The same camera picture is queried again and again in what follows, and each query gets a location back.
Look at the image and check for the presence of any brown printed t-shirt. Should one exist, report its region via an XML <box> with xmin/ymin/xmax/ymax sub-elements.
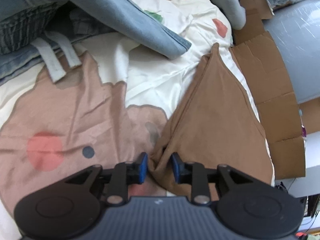
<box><xmin>148</xmin><ymin>44</ymin><xmax>274</xmax><ymax>196</ymax></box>

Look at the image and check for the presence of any cream bear print bedsheet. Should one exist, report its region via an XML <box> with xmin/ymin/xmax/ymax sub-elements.
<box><xmin>1</xmin><ymin>0</ymin><xmax>260</xmax><ymax>239</ymax></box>

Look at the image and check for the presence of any brown cardboard sheet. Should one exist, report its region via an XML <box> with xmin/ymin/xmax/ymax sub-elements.
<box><xmin>232</xmin><ymin>0</ymin><xmax>306</xmax><ymax>179</ymax></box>

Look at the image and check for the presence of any blue denim garment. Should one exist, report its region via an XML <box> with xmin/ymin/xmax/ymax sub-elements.
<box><xmin>1</xmin><ymin>0</ymin><xmax>191</xmax><ymax>83</ymax></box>

